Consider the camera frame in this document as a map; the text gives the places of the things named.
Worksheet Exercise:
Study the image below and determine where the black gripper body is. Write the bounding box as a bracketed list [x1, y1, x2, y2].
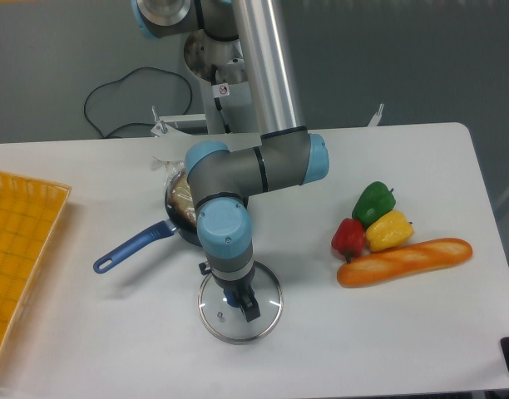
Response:
[198, 261, 255, 299]

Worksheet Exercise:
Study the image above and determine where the glass pot lid blue knob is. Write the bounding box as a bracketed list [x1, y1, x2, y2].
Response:
[198, 262, 283, 344]

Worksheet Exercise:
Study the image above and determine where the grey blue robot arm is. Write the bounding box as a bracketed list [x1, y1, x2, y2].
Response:
[132, 1, 329, 321]

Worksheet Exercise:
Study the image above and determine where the dark blue saucepan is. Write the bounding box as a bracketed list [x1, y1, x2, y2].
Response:
[93, 196, 201, 274]

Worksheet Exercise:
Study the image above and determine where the wrapped bread slice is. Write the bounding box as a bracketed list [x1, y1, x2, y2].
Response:
[151, 156, 196, 228]

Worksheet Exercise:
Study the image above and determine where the red bell pepper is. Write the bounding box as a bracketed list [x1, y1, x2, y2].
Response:
[331, 218, 365, 263]

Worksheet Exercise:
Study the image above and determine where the yellow bell pepper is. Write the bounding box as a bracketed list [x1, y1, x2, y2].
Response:
[365, 210, 414, 253]

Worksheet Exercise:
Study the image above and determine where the green bell pepper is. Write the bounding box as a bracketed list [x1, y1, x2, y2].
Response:
[352, 181, 396, 229]

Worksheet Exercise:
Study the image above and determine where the orange baguette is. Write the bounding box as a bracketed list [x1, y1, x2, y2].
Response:
[337, 238, 473, 288]

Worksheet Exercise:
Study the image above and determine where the yellow woven basket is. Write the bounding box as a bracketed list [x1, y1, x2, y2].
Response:
[0, 171, 72, 359]

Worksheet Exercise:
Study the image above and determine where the black floor cable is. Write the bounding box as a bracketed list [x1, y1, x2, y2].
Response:
[83, 66, 194, 139]

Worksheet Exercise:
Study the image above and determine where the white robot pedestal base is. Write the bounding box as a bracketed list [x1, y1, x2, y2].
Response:
[150, 31, 384, 137]

